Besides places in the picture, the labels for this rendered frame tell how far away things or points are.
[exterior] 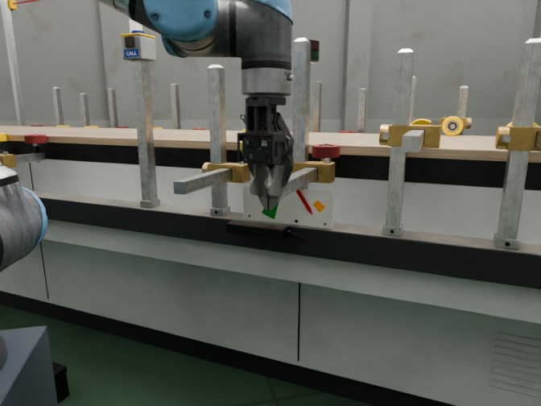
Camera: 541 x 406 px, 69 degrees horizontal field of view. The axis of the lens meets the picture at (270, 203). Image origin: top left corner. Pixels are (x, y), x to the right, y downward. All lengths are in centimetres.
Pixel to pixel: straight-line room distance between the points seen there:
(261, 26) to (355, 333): 103
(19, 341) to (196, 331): 93
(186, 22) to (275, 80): 20
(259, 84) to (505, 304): 77
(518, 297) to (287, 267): 57
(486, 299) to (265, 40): 79
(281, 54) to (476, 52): 565
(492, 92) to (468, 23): 99
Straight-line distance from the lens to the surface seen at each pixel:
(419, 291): 110
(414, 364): 145
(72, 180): 188
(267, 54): 71
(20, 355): 83
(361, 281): 111
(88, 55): 492
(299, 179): 89
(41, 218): 93
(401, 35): 567
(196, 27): 57
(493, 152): 122
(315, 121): 217
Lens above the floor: 100
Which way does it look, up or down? 13 degrees down
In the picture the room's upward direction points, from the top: straight up
